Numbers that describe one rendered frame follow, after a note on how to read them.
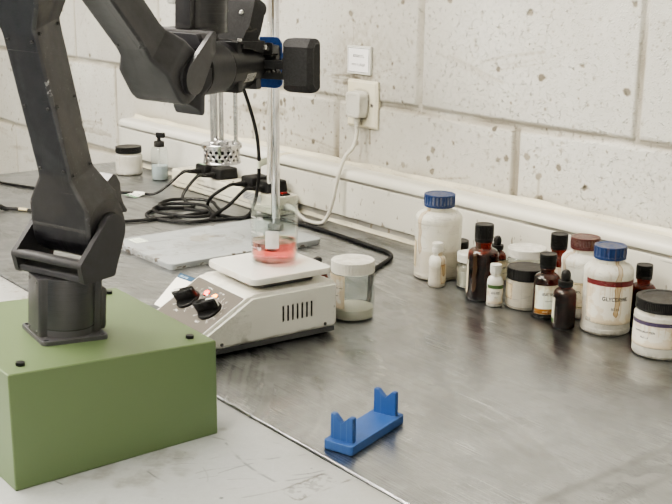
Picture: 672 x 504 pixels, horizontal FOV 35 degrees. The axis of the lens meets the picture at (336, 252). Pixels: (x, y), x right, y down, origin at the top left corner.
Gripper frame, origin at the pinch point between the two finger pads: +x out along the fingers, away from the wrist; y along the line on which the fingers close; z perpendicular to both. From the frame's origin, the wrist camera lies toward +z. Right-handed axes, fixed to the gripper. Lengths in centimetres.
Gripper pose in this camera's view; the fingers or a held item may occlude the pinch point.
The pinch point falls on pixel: (268, 59)
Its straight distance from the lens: 133.9
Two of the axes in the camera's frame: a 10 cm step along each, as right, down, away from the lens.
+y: -9.0, -1.2, 4.2
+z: 0.1, -9.7, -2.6
